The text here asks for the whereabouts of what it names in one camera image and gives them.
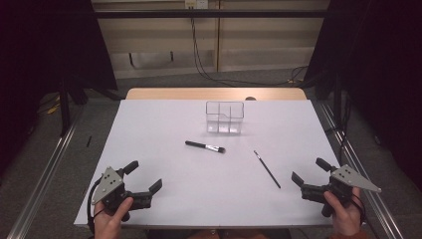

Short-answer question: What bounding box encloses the thin black makeup brush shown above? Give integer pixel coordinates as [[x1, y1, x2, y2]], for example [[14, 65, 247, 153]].
[[253, 149, 283, 190]]

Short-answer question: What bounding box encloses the person's left hand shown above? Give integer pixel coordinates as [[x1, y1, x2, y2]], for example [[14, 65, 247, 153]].
[[94, 196, 134, 239]]

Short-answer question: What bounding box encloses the clear plastic organizer box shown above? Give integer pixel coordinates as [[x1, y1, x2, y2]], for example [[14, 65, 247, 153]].
[[205, 100, 246, 135]]

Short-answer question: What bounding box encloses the white wall socket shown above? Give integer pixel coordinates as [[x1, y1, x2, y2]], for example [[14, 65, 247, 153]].
[[184, 0, 210, 10]]

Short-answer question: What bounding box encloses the thick black makeup brush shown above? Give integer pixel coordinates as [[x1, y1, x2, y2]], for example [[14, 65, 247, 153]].
[[184, 139, 227, 154]]

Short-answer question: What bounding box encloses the black metal stand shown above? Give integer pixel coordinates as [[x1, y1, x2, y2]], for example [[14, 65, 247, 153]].
[[59, 78, 73, 137], [332, 73, 343, 128]]

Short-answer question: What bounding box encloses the left hand-held gripper cable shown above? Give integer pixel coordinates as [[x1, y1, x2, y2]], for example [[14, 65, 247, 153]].
[[86, 176, 105, 235]]

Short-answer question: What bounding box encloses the metal floor rail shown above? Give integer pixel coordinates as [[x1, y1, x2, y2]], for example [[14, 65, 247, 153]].
[[317, 99, 405, 239], [6, 103, 86, 239]]

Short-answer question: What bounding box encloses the black wall cable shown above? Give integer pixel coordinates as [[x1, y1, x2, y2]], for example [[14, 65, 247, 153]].
[[189, 5, 310, 88]]

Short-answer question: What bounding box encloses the hand-held gripper cable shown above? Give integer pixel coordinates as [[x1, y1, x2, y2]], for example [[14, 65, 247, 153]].
[[350, 192, 367, 227], [86, 176, 105, 235]]

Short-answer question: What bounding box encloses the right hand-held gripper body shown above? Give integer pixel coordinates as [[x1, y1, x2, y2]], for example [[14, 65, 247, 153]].
[[300, 164, 383, 218]]

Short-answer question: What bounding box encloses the person's right hand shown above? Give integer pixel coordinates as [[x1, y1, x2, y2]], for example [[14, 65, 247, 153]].
[[322, 186, 363, 237]]

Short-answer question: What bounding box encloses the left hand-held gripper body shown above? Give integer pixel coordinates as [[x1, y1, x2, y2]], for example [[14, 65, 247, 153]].
[[91, 165, 153, 223]]

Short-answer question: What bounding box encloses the right hand-held gripper cable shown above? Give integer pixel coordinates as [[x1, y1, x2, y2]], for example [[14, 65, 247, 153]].
[[350, 192, 367, 227]]

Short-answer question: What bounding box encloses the black horizontal frame bar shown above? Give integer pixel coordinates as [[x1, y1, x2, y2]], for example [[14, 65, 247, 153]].
[[94, 9, 330, 20]]

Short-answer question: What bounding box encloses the black curtain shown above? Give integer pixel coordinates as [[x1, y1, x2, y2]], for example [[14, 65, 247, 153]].
[[304, 0, 422, 192], [0, 0, 117, 175]]

